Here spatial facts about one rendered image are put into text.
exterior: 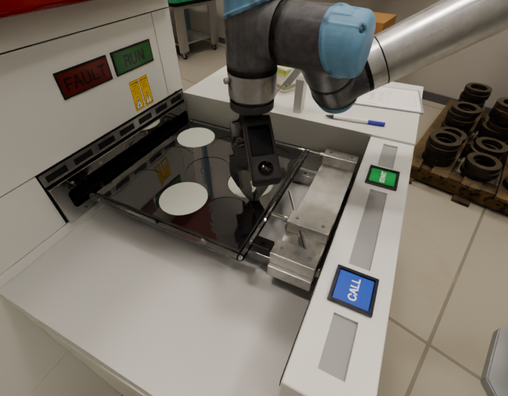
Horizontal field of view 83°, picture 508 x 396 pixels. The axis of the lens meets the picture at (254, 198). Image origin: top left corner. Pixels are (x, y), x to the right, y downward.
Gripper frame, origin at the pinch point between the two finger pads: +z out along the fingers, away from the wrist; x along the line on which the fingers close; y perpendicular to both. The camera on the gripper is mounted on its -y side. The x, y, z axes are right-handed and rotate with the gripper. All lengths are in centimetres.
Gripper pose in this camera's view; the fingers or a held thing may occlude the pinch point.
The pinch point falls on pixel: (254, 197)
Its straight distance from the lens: 57.9
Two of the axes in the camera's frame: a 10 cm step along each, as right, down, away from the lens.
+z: 0.0, 7.3, 6.9
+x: -9.9, 1.0, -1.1
